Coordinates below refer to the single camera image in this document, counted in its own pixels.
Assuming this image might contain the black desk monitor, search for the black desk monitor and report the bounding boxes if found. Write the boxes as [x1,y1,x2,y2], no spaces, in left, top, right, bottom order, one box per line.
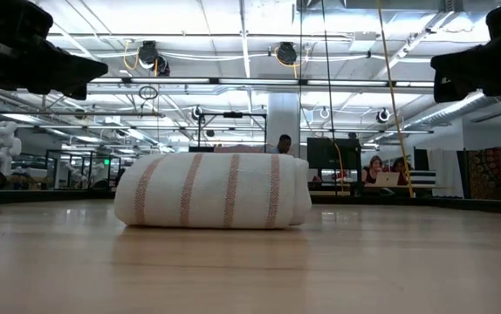
[305,137,362,171]

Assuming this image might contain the patterned hanging cloth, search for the patterned hanging cloth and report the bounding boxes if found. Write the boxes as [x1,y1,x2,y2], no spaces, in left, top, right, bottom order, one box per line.
[466,147,501,201]

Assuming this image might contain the yellow hanging cable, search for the yellow hanging cable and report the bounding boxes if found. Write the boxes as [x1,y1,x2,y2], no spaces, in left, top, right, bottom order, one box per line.
[376,0,415,198]

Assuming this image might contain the black camera rig frame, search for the black camera rig frame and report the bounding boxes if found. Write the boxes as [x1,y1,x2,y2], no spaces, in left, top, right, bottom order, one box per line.
[197,111,268,154]

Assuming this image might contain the white striped towel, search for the white striped towel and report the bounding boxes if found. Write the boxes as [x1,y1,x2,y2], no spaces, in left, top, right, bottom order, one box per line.
[113,152,312,230]

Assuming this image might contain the blue white striped box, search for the blue white striped box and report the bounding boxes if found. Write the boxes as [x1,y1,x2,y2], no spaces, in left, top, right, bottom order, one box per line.
[408,169,437,187]

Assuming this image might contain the long ceiling light rail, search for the long ceiling light rail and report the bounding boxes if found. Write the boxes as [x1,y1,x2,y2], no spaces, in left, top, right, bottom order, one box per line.
[86,76,435,88]

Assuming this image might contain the silver ventilation duct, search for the silver ventilation duct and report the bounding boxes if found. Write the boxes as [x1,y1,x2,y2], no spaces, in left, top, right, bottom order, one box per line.
[407,91,501,127]

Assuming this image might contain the person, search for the person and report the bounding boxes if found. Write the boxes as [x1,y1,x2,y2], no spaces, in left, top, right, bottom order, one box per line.
[392,156,411,184]
[271,133,293,154]
[362,155,385,184]

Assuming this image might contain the black cable ring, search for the black cable ring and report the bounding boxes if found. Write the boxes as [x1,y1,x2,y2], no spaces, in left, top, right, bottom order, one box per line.
[138,85,159,100]

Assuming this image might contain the black ceiling cable reel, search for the black ceiling cable reel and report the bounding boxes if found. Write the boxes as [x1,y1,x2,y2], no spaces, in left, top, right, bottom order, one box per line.
[138,40,159,66]
[275,41,299,66]
[154,55,172,78]

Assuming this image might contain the silver laptop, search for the silver laptop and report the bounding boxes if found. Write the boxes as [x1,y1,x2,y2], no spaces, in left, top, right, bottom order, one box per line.
[374,171,401,188]

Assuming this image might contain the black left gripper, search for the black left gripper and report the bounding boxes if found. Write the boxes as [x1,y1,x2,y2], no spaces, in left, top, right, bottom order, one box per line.
[0,0,110,100]

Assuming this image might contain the white curtain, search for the white curtain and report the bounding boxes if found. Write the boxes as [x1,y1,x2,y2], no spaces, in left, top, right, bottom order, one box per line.
[427,148,465,198]

